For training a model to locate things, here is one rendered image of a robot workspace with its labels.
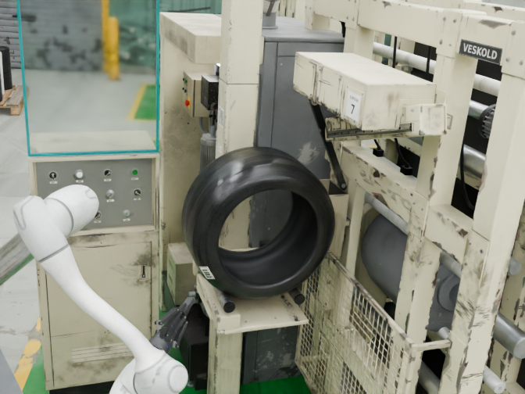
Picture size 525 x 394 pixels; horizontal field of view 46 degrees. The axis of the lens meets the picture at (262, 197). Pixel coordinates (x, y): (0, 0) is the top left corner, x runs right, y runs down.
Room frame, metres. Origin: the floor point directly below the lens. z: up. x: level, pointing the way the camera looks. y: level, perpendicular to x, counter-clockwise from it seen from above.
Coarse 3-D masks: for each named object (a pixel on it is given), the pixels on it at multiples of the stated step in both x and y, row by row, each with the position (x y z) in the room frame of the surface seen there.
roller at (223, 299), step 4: (216, 288) 2.10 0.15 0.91; (216, 292) 2.09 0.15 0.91; (220, 292) 2.07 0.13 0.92; (220, 296) 2.05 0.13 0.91; (224, 296) 2.04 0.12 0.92; (228, 296) 2.04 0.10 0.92; (220, 300) 2.03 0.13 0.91; (224, 300) 2.01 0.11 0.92; (228, 300) 2.01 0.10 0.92; (232, 300) 2.02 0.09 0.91; (224, 304) 1.99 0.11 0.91; (228, 304) 1.99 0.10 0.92; (232, 304) 2.00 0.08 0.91; (224, 308) 1.99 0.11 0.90; (228, 308) 1.99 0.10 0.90; (232, 308) 2.00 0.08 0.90; (228, 312) 1.99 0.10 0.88
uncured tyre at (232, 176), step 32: (224, 160) 2.16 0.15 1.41; (256, 160) 2.10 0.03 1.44; (288, 160) 2.14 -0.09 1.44; (192, 192) 2.13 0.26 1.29; (224, 192) 2.00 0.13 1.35; (256, 192) 2.02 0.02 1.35; (320, 192) 2.12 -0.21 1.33; (192, 224) 2.01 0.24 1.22; (288, 224) 2.36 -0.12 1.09; (320, 224) 2.10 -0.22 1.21; (192, 256) 2.02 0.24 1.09; (224, 256) 2.26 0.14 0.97; (256, 256) 2.31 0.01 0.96; (288, 256) 2.31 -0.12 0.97; (320, 256) 2.11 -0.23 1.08; (224, 288) 2.00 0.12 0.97; (256, 288) 2.03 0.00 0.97; (288, 288) 2.08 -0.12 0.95
